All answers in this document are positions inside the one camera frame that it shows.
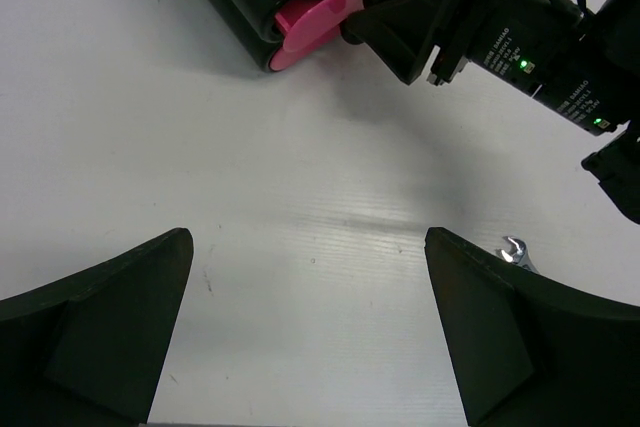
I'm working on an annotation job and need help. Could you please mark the silver wrench lower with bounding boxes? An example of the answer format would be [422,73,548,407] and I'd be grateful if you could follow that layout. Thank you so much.
[496,236,539,274]

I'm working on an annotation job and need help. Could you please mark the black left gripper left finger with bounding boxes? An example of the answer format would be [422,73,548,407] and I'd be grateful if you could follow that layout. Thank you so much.
[1,228,193,426]

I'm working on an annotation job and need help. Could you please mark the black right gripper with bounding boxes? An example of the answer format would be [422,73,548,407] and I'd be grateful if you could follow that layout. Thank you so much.
[345,0,623,136]

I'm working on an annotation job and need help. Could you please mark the pink bottom drawer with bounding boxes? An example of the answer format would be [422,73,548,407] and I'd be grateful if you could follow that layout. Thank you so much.
[268,47,305,72]

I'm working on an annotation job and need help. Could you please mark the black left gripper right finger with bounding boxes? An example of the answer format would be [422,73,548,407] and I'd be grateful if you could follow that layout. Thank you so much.
[425,227,639,426]

